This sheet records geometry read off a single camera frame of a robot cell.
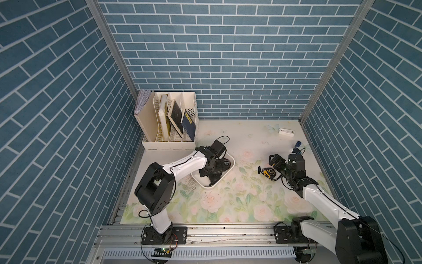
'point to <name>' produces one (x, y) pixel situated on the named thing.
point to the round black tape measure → (227, 164)
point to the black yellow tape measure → (269, 172)
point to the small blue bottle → (298, 143)
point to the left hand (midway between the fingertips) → (220, 172)
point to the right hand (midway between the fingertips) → (275, 159)
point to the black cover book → (174, 115)
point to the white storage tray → (198, 181)
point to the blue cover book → (188, 125)
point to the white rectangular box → (287, 132)
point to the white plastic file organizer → (187, 100)
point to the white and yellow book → (164, 114)
